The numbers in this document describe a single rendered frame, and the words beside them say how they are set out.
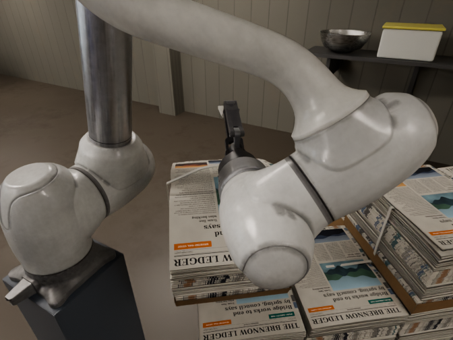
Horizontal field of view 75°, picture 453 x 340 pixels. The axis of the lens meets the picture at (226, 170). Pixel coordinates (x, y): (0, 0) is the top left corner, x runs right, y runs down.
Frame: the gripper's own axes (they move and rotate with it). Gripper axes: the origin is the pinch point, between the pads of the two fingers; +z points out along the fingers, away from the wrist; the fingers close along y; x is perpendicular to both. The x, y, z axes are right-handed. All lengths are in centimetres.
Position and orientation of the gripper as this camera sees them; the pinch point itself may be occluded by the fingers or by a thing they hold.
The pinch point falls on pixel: (224, 137)
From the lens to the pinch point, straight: 68.6
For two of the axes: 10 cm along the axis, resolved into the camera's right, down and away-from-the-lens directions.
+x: 9.9, -0.6, 1.3
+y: 0.0, 8.9, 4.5
